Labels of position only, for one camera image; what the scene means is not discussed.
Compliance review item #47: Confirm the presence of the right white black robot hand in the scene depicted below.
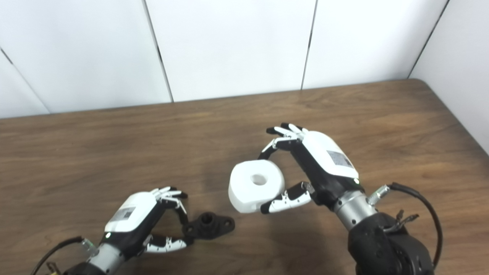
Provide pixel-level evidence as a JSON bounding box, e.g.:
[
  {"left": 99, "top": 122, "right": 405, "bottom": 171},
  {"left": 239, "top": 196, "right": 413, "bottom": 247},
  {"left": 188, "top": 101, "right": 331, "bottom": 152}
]
[{"left": 260, "top": 123, "right": 364, "bottom": 215}]

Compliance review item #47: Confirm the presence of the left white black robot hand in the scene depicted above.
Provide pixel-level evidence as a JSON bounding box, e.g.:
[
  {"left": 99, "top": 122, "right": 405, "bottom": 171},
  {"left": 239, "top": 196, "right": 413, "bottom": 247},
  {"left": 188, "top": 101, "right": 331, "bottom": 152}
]
[{"left": 104, "top": 186, "right": 194, "bottom": 259}]

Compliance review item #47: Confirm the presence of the round white block with holes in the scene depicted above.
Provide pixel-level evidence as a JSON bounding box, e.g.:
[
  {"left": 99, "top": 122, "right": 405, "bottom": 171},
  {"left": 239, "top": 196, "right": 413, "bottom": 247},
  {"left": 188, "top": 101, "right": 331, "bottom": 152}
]
[{"left": 228, "top": 160, "right": 286, "bottom": 214}]

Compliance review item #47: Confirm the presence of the black flanged holder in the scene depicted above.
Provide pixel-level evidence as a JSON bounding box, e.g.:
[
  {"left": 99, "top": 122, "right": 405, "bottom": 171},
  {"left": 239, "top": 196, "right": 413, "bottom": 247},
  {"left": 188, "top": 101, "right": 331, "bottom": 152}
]
[{"left": 182, "top": 212, "right": 236, "bottom": 241}]

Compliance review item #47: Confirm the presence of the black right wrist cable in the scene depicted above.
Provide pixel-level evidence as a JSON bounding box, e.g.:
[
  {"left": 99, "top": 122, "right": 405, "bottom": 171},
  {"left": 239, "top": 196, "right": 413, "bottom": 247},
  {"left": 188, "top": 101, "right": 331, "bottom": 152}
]
[{"left": 366, "top": 182, "right": 444, "bottom": 270}]

